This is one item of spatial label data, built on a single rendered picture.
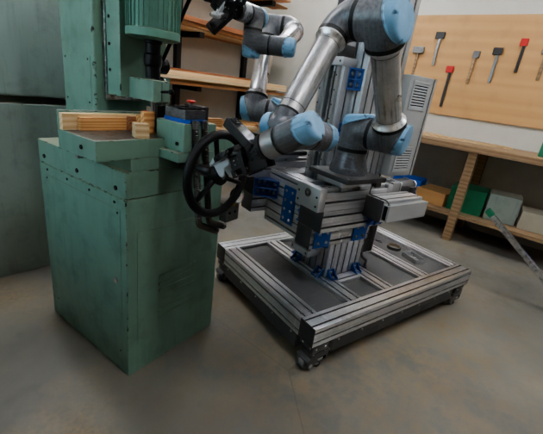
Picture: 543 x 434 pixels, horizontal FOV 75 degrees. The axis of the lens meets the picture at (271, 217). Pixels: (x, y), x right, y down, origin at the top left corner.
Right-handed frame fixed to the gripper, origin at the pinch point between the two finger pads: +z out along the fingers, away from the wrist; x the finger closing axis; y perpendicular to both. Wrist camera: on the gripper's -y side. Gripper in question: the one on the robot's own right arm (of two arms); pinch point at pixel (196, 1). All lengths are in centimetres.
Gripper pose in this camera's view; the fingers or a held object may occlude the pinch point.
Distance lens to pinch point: 143.4
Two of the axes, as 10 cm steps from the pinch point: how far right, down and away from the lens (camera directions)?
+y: 5.7, -5.9, -5.8
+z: -5.8, 2.1, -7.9
